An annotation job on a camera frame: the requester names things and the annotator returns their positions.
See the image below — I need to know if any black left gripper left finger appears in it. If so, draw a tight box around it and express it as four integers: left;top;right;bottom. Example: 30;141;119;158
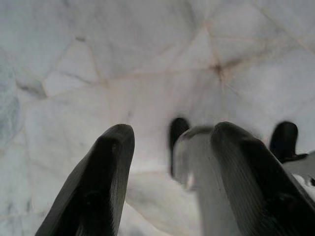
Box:
35;124;136;236

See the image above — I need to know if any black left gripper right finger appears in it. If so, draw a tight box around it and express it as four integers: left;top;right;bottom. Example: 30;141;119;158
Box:
211;121;315;236

